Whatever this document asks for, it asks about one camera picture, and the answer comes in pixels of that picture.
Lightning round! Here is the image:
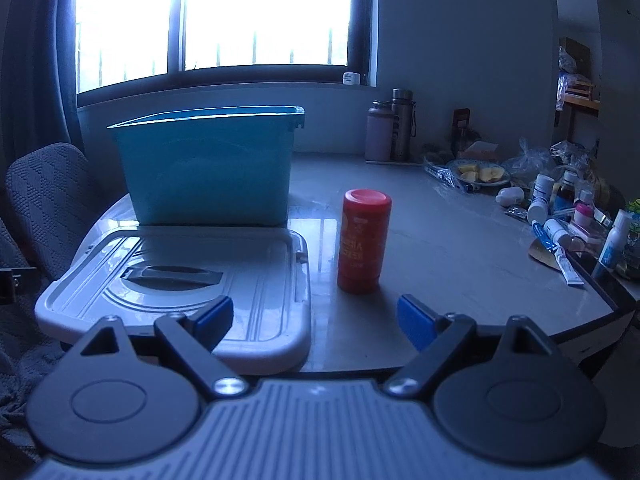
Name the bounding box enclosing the red cylindrical canister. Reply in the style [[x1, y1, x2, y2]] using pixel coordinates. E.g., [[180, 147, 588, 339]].
[[337, 188, 393, 294]]

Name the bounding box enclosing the steel thermos flask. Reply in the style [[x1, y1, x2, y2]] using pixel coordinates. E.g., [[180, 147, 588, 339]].
[[390, 88, 416, 162]]

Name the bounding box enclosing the patterned plate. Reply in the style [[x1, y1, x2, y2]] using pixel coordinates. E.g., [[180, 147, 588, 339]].
[[446, 159, 512, 186]]

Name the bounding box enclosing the blue plastic packet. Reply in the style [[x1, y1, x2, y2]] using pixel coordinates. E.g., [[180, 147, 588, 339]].
[[424, 159, 476, 194]]

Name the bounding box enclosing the pink water bottle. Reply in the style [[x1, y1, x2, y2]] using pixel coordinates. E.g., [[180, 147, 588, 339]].
[[364, 100, 396, 162]]

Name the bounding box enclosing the white bottle, blue label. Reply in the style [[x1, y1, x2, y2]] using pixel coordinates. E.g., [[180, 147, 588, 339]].
[[597, 209, 635, 269]]

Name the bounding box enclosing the white bin lid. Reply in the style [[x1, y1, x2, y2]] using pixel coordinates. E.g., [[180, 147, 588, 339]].
[[34, 225, 312, 363]]

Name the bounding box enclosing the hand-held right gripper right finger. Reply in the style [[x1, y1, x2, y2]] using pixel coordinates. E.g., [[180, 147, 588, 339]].
[[382, 294, 557, 401]]

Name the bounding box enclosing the white bottle lying flat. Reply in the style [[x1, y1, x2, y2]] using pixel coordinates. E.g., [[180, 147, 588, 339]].
[[495, 186, 526, 207]]

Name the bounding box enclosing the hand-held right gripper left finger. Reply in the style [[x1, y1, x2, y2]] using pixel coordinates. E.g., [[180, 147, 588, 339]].
[[74, 296, 249, 401]]

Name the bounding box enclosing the window with dark frame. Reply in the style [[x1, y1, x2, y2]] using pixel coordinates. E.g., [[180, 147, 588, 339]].
[[75, 0, 377, 94]]

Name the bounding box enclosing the clear plastic bag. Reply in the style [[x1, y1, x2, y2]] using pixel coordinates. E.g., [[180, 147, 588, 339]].
[[502, 137, 557, 182]]

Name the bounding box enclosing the grey knitted chair cushion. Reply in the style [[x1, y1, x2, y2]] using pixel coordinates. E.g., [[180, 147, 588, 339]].
[[0, 142, 101, 461]]

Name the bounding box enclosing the blue and white toothpaste tube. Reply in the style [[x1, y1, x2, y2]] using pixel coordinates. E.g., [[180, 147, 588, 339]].
[[531, 221, 586, 287]]

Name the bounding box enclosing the small cardboard box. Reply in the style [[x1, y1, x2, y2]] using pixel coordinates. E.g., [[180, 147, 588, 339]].
[[457, 141, 500, 161]]

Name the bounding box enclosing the dark curtain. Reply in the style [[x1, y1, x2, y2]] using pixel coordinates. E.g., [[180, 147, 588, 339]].
[[0, 0, 85, 161]]

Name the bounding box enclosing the blue plastic storage bin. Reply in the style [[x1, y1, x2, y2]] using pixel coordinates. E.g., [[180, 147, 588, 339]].
[[106, 105, 306, 227]]

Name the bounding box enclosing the dark hanging package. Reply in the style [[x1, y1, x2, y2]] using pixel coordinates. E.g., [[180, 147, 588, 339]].
[[452, 108, 474, 158]]

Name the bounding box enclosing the brown syrup bottle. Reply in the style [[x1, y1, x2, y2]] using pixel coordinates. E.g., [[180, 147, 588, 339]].
[[552, 170, 580, 211]]

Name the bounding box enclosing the small white pill bottle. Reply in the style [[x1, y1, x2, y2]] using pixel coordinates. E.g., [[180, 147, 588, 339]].
[[526, 197, 549, 225]]

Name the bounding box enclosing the white medicine bottle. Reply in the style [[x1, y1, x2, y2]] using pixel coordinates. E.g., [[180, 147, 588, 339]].
[[531, 174, 556, 201]]

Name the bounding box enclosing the wooden shelf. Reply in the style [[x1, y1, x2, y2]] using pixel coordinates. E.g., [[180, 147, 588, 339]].
[[557, 37, 601, 111]]

